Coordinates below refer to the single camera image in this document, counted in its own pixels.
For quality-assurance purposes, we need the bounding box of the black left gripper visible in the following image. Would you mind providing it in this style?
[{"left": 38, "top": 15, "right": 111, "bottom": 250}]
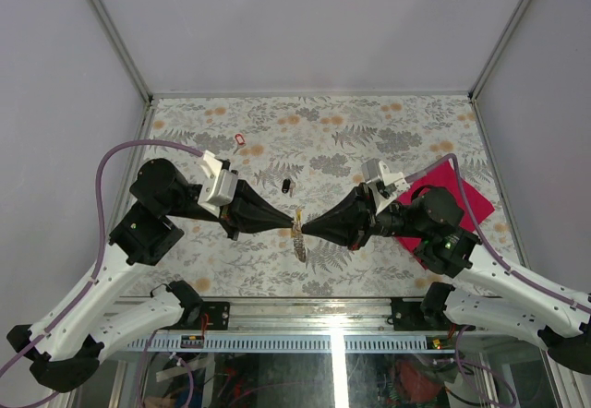
[{"left": 165, "top": 179, "right": 296, "bottom": 242}]

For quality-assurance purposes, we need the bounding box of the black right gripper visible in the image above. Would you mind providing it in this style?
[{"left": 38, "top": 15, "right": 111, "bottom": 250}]
[{"left": 302, "top": 182, "right": 428, "bottom": 250}]

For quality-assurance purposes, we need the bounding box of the large keyring with yellow grip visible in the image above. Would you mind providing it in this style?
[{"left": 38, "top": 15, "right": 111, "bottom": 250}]
[{"left": 291, "top": 222, "right": 307, "bottom": 263}]

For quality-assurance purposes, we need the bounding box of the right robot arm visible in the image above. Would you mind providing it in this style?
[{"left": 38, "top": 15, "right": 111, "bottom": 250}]
[{"left": 302, "top": 185, "right": 590, "bottom": 375}]

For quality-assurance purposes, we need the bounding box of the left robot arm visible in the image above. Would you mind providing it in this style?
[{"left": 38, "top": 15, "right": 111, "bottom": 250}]
[{"left": 6, "top": 159, "right": 293, "bottom": 393}]

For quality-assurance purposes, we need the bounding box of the black tagged key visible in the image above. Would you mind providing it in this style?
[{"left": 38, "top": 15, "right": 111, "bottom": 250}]
[{"left": 281, "top": 178, "right": 296, "bottom": 197}]

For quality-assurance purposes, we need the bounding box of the red tagged key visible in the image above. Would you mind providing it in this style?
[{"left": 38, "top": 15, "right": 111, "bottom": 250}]
[{"left": 234, "top": 133, "right": 246, "bottom": 153}]

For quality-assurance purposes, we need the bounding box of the floral tablecloth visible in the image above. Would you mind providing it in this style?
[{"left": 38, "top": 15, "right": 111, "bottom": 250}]
[{"left": 130, "top": 95, "right": 517, "bottom": 297}]

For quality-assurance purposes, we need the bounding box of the pink cloth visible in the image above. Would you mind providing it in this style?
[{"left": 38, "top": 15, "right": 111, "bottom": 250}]
[{"left": 394, "top": 162, "right": 494, "bottom": 278}]

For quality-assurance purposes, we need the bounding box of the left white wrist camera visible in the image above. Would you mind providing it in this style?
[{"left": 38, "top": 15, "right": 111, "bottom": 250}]
[{"left": 198, "top": 150, "right": 238, "bottom": 218}]

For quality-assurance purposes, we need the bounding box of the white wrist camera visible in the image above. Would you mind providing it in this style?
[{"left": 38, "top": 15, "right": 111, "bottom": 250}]
[
  {"left": 198, "top": 150, "right": 238, "bottom": 218},
  {"left": 361, "top": 159, "right": 410, "bottom": 214}
]

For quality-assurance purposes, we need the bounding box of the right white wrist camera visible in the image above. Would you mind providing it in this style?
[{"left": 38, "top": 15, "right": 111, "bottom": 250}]
[{"left": 361, "top": 159, "right": 410, "bottom": 214}]

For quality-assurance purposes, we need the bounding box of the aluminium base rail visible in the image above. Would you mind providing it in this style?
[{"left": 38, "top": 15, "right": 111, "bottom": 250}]
[{"left": 71, "top": 294, "right": 476, "bottom": 333}]

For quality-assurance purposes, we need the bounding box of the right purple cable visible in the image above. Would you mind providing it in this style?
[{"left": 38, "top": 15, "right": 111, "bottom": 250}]
[{"left": 404, "top": 152, "right": 591, "bottom": 315}]

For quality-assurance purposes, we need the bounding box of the white slotted cable duct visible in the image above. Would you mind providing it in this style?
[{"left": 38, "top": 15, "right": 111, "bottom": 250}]
[{"left": 127, "top": 334, "right": 428, "bottom": 353}]

